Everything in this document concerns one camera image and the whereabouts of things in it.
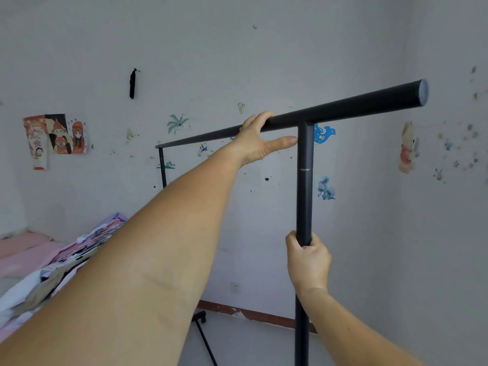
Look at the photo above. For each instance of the white wall socket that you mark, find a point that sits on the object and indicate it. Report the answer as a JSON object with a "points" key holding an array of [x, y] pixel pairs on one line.
{"points": [[235, 287]]}

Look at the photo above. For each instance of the person's left middle finger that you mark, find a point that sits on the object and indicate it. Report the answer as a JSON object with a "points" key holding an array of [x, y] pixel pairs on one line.
{"points": [[249, 121]]}

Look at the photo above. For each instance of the person's left forearm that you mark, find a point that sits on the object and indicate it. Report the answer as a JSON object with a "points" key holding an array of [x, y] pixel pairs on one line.
{"points": [[133, 270]]}

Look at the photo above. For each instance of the bear wall sticker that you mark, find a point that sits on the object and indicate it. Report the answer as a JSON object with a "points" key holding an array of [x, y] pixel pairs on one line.
{"points": [[408, 148]]}

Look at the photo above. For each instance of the small pale figure sticker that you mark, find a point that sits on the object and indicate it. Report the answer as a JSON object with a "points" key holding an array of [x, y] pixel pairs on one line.
{"points": [[241, 107]]}

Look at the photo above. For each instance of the person's right forearm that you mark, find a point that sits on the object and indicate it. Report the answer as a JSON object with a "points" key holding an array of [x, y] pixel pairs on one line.
{"points": [[343, 331]]}

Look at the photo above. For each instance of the pile of mixed clothes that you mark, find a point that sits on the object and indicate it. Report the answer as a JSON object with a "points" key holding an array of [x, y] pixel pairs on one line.
{"points": [[57, 266]]}

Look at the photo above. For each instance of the scatter of small star stickers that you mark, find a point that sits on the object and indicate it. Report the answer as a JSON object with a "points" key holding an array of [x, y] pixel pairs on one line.
{"points": [[455, 163]]}

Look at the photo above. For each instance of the palm tree wall sticker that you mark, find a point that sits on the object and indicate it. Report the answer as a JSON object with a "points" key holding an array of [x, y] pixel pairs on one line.
{"points": [[176, 123]]}

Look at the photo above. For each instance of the pink bed sheet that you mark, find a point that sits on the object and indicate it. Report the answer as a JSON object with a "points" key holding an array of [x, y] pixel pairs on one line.
{"points": [[23, 255]]}

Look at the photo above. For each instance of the small faded wall sticker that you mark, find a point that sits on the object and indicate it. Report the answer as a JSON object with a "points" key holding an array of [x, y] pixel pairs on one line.
{"points": [[130, 134]]}

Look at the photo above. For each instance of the brown baseboard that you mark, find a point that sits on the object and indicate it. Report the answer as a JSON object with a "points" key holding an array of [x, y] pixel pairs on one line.
{"points": [[259, 314]]}

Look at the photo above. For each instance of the blue mushroom wall sticker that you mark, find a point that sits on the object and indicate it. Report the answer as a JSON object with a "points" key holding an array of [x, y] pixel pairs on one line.
{"points": [[326, 189]]}

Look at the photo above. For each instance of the cartoon wall poster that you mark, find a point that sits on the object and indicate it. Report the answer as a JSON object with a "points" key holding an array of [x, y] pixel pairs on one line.
{"points": [[57, 137]]}

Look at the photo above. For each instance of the person's left thumb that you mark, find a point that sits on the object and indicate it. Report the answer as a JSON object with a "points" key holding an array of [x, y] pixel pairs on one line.
{"points": [[282, 142]]}

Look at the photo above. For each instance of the person's right thumb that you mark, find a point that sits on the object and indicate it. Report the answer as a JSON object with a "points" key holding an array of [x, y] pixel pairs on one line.
{"points": [[292, 240]]}

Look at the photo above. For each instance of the blue dolphin wall sticker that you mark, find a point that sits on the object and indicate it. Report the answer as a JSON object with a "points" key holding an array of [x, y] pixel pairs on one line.
{"points": [[322, 134]]}

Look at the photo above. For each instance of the black metal clothes rack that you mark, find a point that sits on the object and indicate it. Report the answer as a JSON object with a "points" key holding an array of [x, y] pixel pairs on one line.
{"points": [[305, 186]]}

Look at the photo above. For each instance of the green island wall sticker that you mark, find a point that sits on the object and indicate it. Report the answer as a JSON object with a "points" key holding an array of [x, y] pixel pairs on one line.
{"points": [[169, 165]]}

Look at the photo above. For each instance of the blue white animal sticker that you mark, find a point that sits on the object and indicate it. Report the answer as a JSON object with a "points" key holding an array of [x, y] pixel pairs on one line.
{"points": [[203, 149]]}

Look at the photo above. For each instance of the person's right hand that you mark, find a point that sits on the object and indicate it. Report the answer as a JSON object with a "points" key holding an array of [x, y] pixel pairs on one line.
{"points": [[308, 266]]}

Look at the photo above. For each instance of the person's left hand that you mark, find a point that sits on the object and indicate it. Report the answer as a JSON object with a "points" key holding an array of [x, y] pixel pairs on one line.
{"points": [[249, 146]]}

